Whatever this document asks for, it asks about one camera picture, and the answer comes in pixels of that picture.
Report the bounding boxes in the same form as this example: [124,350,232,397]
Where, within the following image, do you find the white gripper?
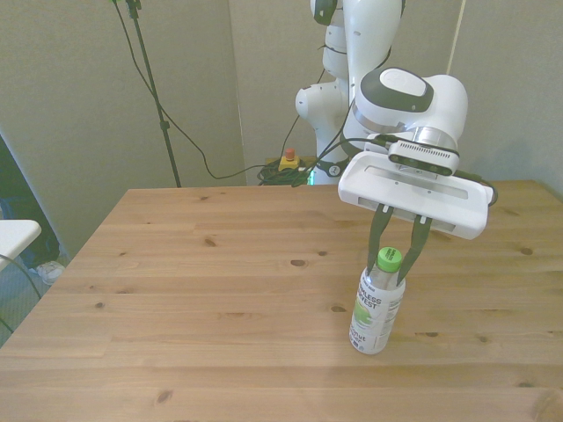
[337,150,494,286]

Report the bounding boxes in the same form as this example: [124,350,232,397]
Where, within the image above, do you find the coconut water bottle green cap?
[347,245,407,356]

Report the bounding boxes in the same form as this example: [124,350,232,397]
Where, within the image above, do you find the yellow emergency stop button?
[277,148,305,173]

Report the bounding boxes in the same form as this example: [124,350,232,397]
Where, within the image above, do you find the white sneaker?
[35,259,67,285]

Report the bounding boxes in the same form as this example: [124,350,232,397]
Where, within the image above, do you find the white side table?
[0,219,43,272]

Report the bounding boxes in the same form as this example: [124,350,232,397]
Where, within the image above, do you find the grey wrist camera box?
[386,139,461,178]

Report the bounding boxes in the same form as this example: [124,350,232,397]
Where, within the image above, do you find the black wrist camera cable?
[314,43,500,207]

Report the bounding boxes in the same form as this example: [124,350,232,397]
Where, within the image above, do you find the coiled green black cables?
[256,164,316,188]

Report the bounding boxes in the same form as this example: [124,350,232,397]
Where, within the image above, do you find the black cable from stand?
[104,0,267,180]

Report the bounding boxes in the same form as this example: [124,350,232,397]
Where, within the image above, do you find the black camera stand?
[124,0,183,188]

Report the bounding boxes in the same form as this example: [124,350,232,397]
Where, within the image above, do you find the thin dark hanging cable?
[0,253,46,336]

